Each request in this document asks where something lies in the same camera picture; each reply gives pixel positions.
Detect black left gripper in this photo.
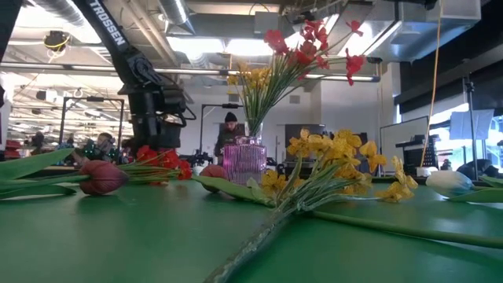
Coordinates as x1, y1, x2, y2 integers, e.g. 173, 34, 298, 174
117, 83, 189, 153

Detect red artificial flower bunch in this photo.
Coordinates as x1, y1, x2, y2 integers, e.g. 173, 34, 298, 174
245, 18, 367, 138
117, 144, 194, 186

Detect yellow artificial flower bunch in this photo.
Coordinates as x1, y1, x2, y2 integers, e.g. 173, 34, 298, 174
204, 127, 420, 283
226, 61, 276, 134

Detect pink glass vase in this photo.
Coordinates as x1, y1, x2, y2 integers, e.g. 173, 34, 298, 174
222, 135, 268, 186

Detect clear glass vase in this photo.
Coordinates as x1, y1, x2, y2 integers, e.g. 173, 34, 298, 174
244, 119, 263, 138

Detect person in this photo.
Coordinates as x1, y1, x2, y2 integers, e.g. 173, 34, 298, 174
29, 131, 46, 156
457, 159, 500, 180
84, 132, 119, 162
214, 112, 247, 158

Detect long ceiling light bar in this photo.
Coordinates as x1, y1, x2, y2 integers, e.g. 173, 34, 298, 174
0, 62, 380, 83

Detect green table mat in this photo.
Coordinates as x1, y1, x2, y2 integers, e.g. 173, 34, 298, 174
0, 178, 503, 283

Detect black ceiling device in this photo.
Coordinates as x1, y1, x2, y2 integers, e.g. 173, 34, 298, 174
42, 30, 72, 53

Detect dark monitor screen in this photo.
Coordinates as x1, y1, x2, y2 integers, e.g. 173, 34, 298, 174
285, 123, 327, 162

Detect whiteboard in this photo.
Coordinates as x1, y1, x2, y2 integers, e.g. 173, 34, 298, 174
379, 116, 430, 174

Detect black shelf cart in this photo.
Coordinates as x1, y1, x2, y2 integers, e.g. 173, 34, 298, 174
395, 134, 441, 176

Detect white diffuser panel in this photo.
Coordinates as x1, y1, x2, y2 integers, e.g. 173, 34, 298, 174
449, 108, 495, 142

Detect black light stand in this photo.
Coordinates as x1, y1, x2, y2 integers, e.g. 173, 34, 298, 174
463, 74, 480, 182

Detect silver round air duct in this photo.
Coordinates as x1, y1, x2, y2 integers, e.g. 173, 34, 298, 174
156, 0, 197, 36

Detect large silver box duct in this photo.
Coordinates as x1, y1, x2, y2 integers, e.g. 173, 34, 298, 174
325, 0, 483, 64

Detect yellow hanging cable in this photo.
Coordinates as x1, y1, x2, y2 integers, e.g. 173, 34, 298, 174
419, 0, 443, 168

